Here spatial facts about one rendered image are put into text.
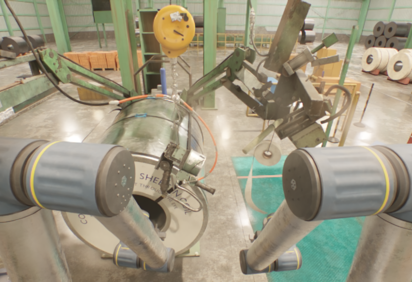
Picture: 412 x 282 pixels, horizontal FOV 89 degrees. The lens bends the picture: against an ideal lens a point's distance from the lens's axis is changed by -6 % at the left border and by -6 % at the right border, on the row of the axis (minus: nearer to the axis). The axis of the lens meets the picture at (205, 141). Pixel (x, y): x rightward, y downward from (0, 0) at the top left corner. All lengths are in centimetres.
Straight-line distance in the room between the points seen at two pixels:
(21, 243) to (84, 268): 212
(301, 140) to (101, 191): 119
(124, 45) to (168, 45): 505
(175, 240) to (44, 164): 172
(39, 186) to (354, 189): 58
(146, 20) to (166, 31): 669
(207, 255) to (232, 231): 43
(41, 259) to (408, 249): 87
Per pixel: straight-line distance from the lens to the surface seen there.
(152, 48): 781
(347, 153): 50
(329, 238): 307
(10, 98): 167
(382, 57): 1438
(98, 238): 225
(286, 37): 126
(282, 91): 132
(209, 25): 589
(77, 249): 296
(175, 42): 111
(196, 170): 135
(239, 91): 169
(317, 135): 146
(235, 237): 276
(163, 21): 112
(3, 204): 63
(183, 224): 195
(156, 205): 234
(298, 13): 127
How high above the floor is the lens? 216
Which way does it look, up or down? 28 degrees down
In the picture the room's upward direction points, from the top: 1 degrees clockwise
